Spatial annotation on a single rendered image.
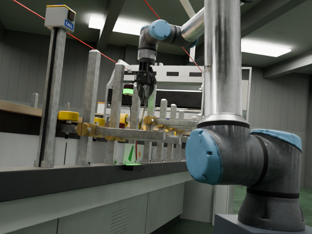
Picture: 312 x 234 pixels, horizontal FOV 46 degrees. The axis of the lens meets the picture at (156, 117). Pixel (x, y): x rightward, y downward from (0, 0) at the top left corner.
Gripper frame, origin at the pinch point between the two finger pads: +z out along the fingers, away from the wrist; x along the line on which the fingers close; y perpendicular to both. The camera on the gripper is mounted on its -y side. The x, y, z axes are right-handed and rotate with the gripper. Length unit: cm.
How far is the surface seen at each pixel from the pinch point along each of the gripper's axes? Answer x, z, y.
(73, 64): -430, -178, -639
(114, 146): -6.2, 22.9, 16.6
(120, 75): -6.4, -9.2, 17.2
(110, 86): -134, -52, -244
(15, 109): -23, 14, 64
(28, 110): -23, 13, 57
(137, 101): -6.6, -1.0, -7.9
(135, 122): -6.4, 9.7, -8.0
